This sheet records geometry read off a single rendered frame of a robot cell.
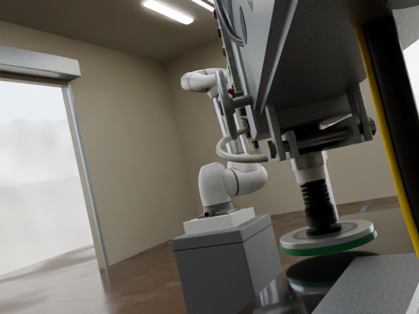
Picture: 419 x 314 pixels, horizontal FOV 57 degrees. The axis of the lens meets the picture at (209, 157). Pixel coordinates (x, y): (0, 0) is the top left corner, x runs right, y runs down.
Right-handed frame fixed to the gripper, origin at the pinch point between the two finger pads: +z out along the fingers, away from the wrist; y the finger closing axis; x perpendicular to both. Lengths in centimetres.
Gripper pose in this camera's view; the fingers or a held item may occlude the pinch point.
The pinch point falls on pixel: (254, 147)
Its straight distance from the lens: 182.6
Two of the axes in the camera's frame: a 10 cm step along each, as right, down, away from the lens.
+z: 2.4, 9.2, 3.1
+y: 2.6, 2.5, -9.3
